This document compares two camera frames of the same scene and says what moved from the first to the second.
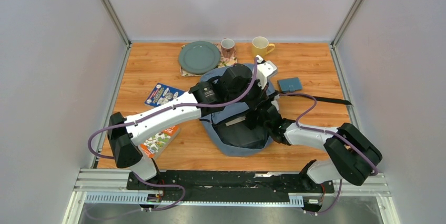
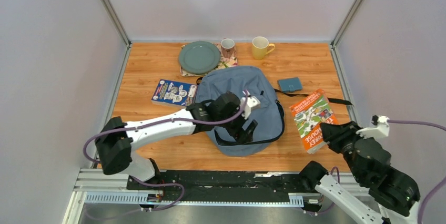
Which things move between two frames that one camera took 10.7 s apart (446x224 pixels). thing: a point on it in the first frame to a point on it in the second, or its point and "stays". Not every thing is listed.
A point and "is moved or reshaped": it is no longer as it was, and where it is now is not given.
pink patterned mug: x=227 y=47 stays
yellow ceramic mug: x=260 y=44 stays
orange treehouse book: x=154 y=146 to x=308 y=114
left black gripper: x=262 y=95 to x=239 y=132
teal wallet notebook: x=290 y=84 stays
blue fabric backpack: x=225 y=129 is moved or reshaped
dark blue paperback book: x=161 y=93 is moved or reshaped
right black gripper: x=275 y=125 to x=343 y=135
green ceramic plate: x=199 y=57 stays
